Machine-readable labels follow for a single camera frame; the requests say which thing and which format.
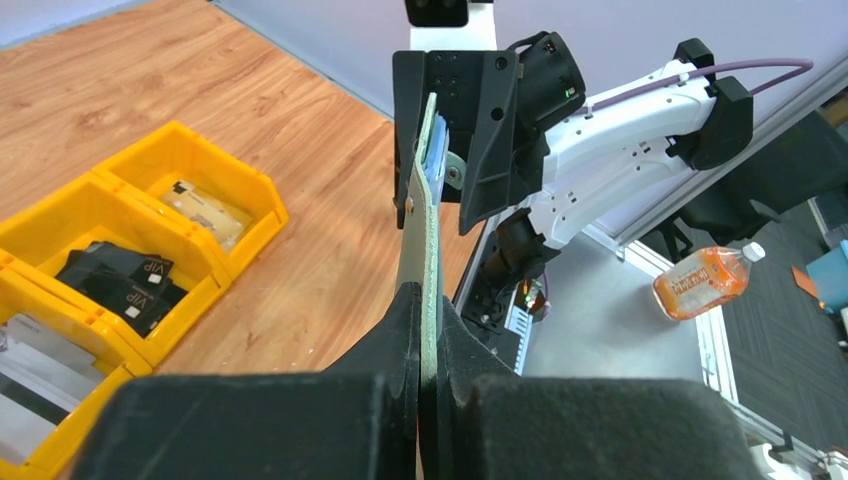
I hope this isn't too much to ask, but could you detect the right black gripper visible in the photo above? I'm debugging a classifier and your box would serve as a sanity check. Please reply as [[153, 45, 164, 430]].
[[392, 50, 521, 235]]

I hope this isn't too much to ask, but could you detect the mint green card holder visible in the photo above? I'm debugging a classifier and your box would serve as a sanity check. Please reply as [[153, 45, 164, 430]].
[[397, 92, 457, 479]]

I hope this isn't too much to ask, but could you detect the orange drink bottle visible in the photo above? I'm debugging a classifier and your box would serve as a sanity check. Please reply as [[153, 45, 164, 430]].
[[652, 242, 766, 321]]

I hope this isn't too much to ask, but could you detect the silver card holder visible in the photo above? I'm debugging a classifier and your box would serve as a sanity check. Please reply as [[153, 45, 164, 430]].
[[1, 313, 105, 466]]

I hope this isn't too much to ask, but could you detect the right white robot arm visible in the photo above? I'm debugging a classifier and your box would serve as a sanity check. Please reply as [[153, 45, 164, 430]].
[[392, 31, 753, 291]]

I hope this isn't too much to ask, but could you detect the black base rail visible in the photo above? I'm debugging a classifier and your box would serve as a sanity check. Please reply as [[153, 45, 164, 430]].
[[453, 218, 551, 372]]

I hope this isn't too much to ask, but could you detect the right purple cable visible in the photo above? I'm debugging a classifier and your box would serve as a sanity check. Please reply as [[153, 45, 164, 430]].
[[586, 58, 815, 111]]

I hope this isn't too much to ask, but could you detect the tan card holder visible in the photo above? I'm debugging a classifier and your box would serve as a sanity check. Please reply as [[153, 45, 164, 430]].
[[159, 180, 253, 253]]

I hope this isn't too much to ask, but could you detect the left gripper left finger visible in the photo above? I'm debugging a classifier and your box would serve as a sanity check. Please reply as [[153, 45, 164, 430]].
[[72, 282, 422, 479]]

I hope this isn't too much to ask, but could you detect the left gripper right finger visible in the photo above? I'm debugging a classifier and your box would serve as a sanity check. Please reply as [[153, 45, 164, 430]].
[[437, 304, 759, 479]]

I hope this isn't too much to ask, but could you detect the yellow three-compartment bin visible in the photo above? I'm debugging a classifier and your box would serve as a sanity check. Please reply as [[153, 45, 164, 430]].
[[1, 121, 289, 479]]

